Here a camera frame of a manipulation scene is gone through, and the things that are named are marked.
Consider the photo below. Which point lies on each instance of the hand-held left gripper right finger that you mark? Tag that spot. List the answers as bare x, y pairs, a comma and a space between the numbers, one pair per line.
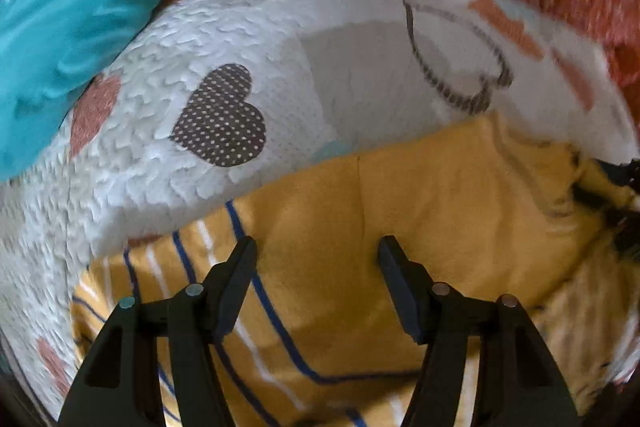
401, 287

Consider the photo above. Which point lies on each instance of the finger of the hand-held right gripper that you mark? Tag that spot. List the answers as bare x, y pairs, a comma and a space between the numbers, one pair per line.
627, 232
625, 174

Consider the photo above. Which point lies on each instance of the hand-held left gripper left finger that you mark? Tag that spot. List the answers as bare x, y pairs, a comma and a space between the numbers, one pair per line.
235, 287

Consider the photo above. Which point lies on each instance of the yellow striped sweater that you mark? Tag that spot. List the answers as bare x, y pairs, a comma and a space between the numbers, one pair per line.
450, 207

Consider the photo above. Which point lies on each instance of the white heart-print quilt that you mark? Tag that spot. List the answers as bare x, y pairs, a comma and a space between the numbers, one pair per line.
300, 57

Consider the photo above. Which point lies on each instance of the teal pillow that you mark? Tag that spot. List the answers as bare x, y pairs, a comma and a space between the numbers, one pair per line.
70, 32

